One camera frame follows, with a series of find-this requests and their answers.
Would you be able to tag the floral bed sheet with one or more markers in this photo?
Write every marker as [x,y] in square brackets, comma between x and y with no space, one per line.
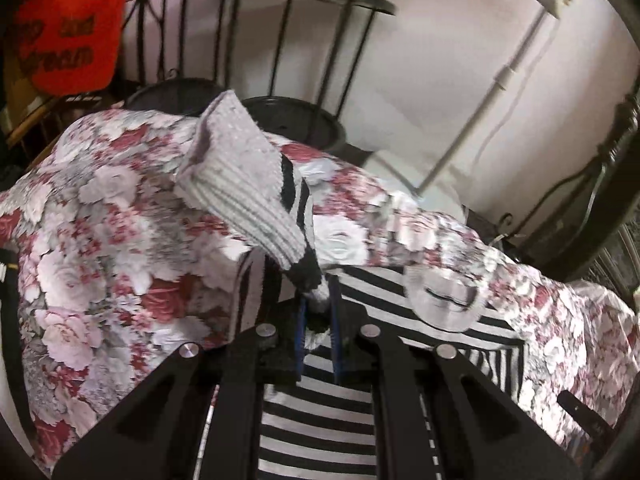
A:
[110,240]

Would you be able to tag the white pole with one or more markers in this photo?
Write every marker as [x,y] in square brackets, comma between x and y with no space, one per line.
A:
[480,110]

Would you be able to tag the grey black striped ribbed sock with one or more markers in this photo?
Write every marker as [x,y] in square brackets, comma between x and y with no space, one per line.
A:
[245,180]

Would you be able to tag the black white striped garment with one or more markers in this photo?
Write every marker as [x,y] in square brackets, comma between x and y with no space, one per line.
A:
[320,420]

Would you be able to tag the black metal bed frame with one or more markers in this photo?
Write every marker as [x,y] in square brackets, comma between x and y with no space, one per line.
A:
[607,160]

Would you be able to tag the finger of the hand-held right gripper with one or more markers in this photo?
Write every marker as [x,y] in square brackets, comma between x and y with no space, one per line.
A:
[585,415]

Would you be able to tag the pale grey sock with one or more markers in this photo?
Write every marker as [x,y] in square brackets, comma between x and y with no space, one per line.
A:
[442,300]

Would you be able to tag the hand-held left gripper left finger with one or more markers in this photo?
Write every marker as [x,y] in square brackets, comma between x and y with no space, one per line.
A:
[299,340]

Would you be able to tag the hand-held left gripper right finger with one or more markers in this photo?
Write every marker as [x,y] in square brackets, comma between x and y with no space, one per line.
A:
[338,335]

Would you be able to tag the orange printed cloth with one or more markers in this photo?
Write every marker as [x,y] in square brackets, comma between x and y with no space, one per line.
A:
[70,30]

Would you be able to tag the dark ornate patterned panel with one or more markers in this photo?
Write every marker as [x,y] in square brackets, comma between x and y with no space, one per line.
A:
[615,260]

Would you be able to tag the black round stool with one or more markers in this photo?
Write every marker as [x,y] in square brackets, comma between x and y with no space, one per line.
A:
[295,122]
[170,92]

